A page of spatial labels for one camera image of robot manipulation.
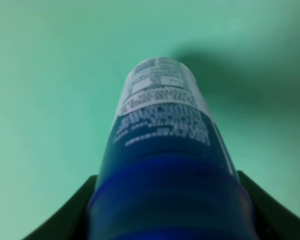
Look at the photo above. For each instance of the blue and white bottle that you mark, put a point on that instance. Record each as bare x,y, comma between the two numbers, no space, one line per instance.
166,173

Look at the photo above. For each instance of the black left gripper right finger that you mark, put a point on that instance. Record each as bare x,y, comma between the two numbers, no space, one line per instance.
273,221

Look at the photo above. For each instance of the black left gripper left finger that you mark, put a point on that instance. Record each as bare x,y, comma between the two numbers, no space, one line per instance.
70,221

